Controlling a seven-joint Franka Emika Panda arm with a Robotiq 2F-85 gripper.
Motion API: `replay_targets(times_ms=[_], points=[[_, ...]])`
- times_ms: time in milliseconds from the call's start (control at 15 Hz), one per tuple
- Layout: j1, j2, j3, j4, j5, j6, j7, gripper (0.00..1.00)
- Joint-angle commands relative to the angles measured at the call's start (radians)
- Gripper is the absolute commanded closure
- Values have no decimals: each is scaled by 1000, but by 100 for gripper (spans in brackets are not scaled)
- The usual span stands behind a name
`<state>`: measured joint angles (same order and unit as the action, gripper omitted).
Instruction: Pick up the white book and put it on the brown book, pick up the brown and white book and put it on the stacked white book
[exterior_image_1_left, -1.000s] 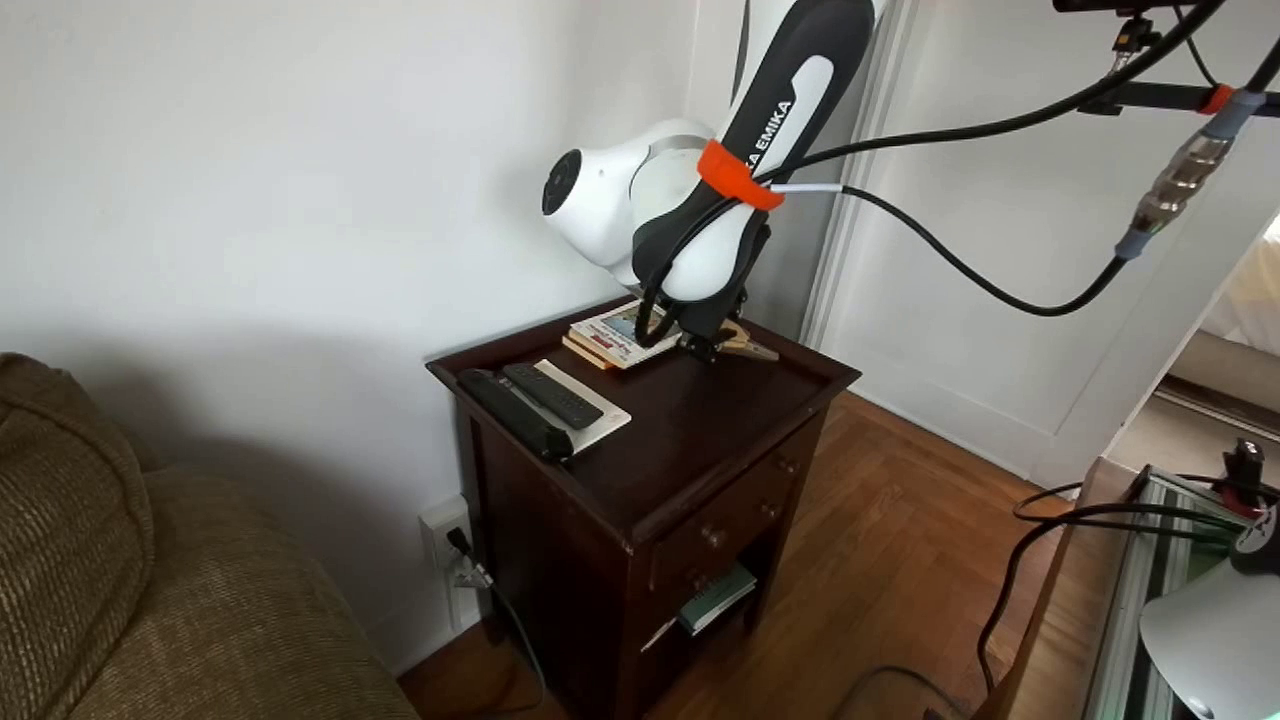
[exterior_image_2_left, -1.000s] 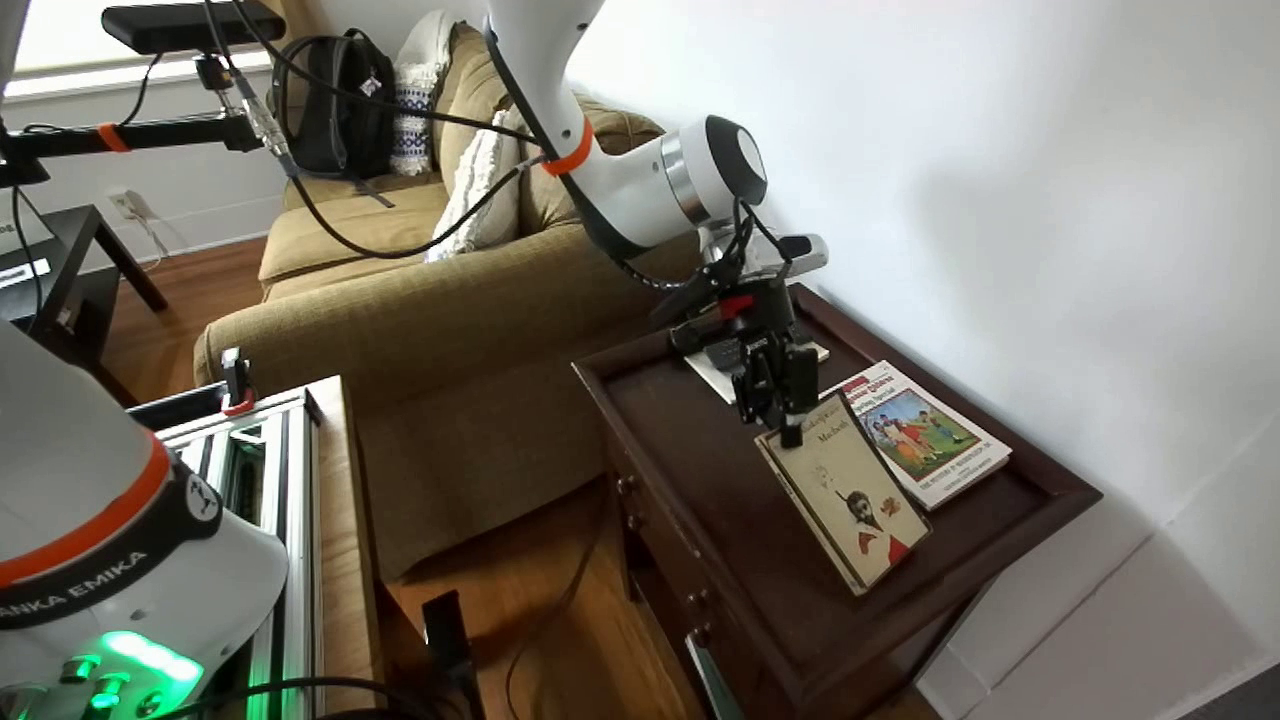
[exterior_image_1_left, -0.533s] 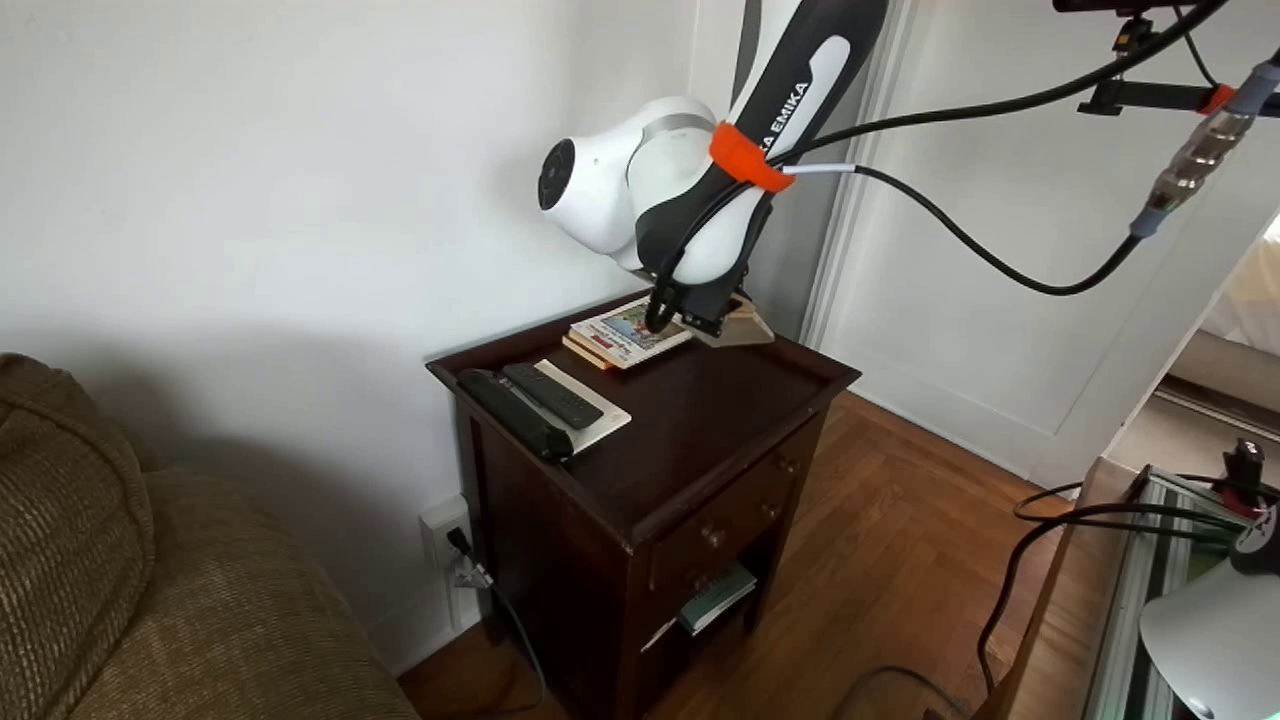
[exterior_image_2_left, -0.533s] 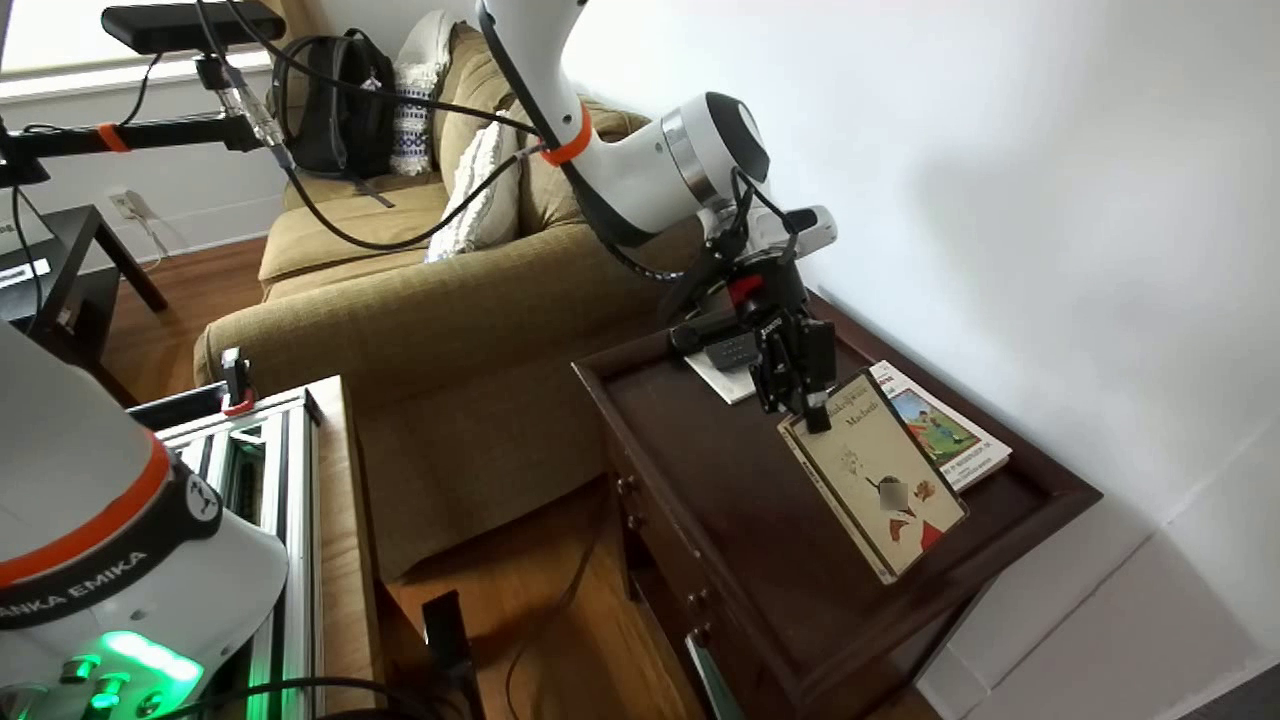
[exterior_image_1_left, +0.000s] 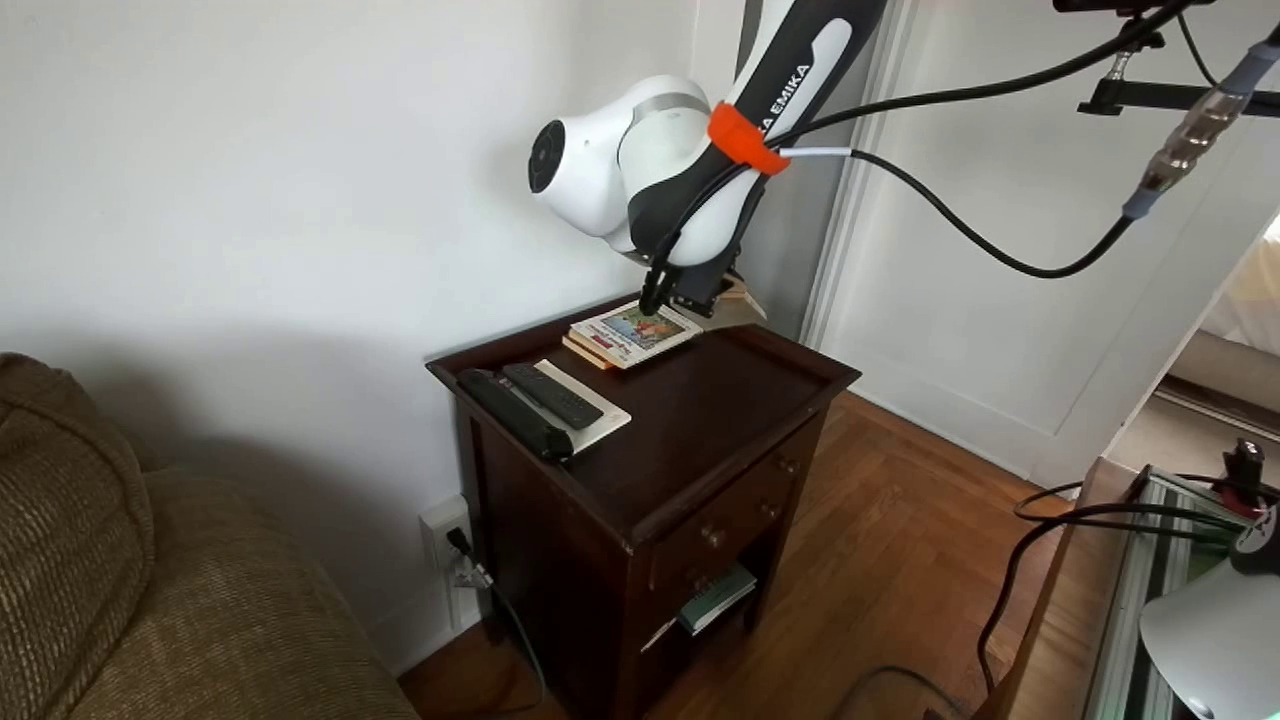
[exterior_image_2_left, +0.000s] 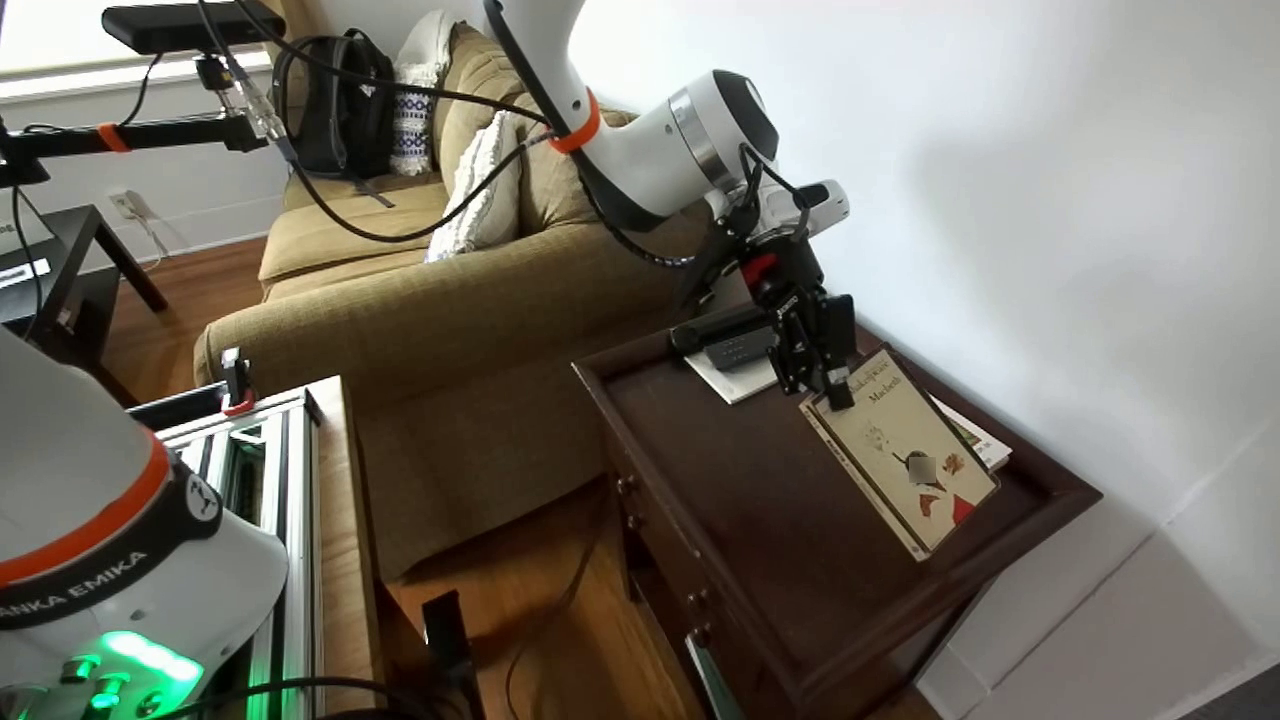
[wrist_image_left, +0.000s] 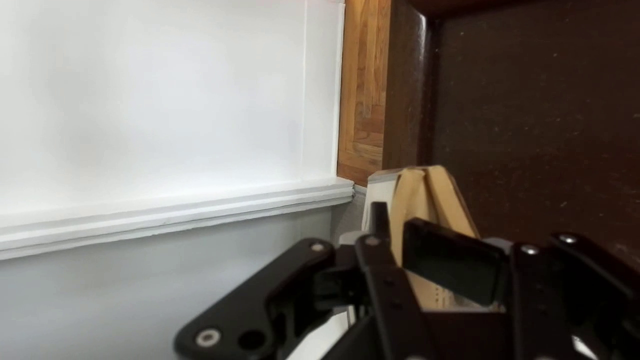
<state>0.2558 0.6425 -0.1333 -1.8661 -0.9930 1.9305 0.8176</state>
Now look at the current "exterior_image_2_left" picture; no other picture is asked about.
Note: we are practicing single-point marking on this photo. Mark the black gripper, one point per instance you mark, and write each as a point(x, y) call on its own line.
point(795, 282)

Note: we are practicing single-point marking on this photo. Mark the white paperback book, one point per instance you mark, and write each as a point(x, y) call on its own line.
point(907, 455)

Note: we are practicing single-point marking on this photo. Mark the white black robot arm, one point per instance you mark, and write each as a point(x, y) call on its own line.
point(667, 144)

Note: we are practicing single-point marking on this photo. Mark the pale teal thin book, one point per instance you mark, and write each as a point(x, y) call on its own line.
point(705, 680)

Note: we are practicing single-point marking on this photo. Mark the flat black remote control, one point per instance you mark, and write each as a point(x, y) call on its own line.
point(741, 352)

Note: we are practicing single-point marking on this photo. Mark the long black remote control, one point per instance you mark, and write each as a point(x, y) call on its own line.
point(700, 330)

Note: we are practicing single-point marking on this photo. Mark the dark brown wooden nightstand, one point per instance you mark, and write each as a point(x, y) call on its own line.
point(745, 483)

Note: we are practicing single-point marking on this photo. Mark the white throw pillow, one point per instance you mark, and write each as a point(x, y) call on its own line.
point(480, 203)

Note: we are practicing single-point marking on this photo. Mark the olive fabric sofa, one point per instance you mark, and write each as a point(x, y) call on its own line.
point(401, 320)

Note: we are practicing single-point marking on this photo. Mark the black rectangular object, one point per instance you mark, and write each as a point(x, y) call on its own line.
point(450, 653)

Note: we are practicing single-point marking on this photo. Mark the white patterned cushion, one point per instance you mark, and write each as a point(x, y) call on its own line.
point(421, 80)

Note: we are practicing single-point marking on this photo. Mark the aluminium profile robot stand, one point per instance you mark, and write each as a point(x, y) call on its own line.
point(286, 455)

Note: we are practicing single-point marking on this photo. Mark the black bag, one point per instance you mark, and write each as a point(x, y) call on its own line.
point(341, 107)

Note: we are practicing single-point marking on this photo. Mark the black red clamp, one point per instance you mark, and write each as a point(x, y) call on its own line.
point(232, 381)

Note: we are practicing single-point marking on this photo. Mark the black side table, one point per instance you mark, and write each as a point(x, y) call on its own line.
point(64, 287)

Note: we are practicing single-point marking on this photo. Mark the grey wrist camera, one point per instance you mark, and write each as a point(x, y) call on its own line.
point(819, 211)

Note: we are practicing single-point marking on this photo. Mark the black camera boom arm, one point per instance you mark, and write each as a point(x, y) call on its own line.
point(160, 135)

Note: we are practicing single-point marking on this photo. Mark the white wall outlet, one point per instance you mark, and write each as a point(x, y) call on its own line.
point(128, 204)

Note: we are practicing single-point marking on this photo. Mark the black stereo camera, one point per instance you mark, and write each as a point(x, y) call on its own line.
point(184, 25)

